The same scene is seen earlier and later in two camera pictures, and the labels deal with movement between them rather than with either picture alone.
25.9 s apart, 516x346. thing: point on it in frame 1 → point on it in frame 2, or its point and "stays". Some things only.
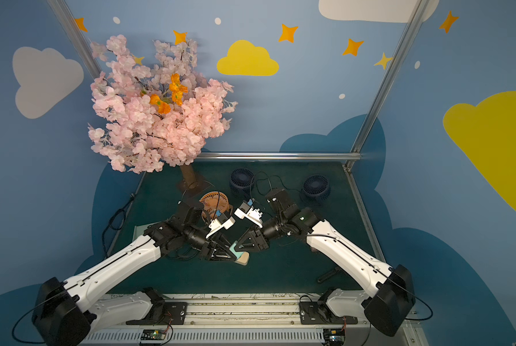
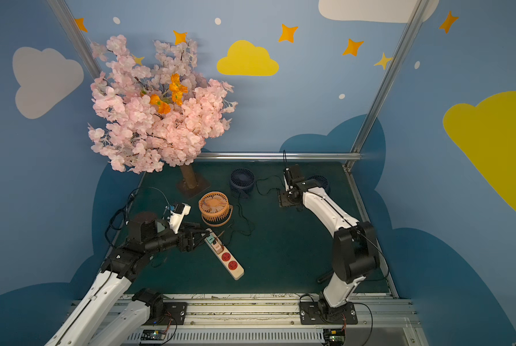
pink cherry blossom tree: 161,114 stays
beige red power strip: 243,259 → 232,265
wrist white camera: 253,215 → 288,177
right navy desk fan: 316,186 stays
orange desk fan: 215,203 stays
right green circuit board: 334,336 stays
